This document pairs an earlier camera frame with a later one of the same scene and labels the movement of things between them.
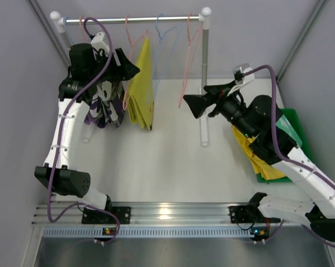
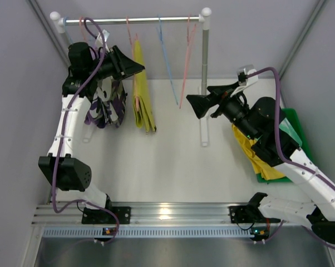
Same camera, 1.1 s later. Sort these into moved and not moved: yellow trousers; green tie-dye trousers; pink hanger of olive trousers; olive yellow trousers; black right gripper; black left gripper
Moved: pink hanger of olive trousers; olive yellow trousers
Not moved: yellow trousers; black left gripper; black right gripper; green tie-dye trousers
